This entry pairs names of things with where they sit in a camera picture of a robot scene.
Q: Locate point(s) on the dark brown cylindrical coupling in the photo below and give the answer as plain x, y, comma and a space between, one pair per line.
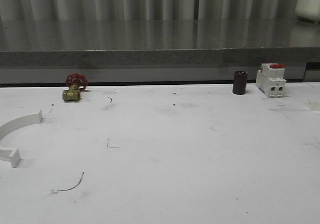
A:
240, 82

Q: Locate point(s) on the brass valve red handwheel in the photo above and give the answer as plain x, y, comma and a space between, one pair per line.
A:
76, 83

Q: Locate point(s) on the white container in background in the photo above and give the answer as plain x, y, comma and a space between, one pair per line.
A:
308, 9

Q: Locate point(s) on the white circuit breaker red switch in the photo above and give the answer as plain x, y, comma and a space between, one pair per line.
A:
270, 79

